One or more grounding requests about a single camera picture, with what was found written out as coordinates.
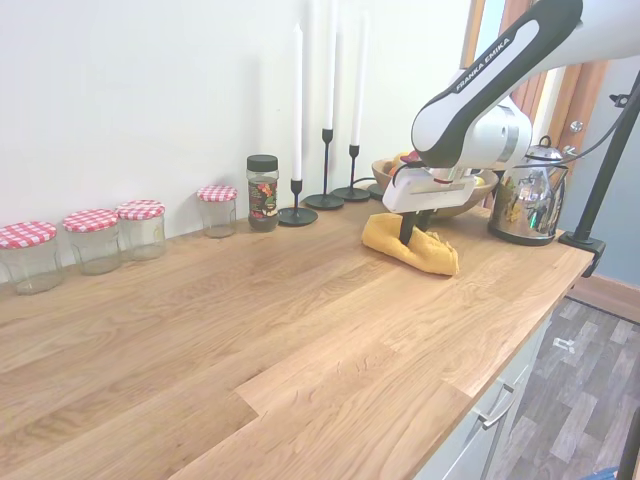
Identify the glass jar red checkered lid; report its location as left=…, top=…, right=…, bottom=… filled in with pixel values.
left=62, top=208, right=122, bottom=277
left=115, top=199, right=167, bottom=263
left=196, top=184, right=239, bottom=240
left=0, top=220, right=64, bottom=297

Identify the brown wooden door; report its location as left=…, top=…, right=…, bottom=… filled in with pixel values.
left=499, top=0, right=610, bottom=167

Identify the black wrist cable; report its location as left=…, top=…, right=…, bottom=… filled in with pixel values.
left=564, top=9, right=640, bottom=162

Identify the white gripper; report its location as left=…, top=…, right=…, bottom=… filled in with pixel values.
left=382, top=167, right=479, bottom=247

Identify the yellow terry cloth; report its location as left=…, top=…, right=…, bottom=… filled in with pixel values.
left=360, top=212, right=460, bottom=278

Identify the spice jar with black lid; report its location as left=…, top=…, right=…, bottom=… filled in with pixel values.
left=245, top=154, right=280, bottom=233

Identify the metal drawer handle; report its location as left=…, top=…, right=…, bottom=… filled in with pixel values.
left=477, top=382, right=517, bottom=429

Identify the wooden fruit bowl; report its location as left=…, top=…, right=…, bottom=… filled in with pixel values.
left=371, top=157, right=500, bottom=220

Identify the black Ulanzi clamp stand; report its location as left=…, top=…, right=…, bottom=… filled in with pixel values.
left=558, top=69, right=640, bottom=279

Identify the medium black candle holder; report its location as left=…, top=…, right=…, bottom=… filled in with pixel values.
left=331, top=143, right=372, bottom=203

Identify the tall white candle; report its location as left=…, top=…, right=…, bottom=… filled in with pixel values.
left=292, top=22, right=305, bottom=181
left=322, top=0, right=339, bottom=131
left=349, top=9, right=371, bottom=147

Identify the white kitchen cabinet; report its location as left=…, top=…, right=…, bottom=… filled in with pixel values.
left=414, top=304, right=557, bottom=480

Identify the stainless steel kettle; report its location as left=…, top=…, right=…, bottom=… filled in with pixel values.
left=487, top=135, right=572, bottom=248

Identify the tall black candle holder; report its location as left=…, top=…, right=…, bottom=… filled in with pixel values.
left=303, top=128, right=346, bottom=211

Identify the short black candle holder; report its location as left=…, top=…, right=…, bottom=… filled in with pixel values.
left=277, top=177, right=319, bottom=228

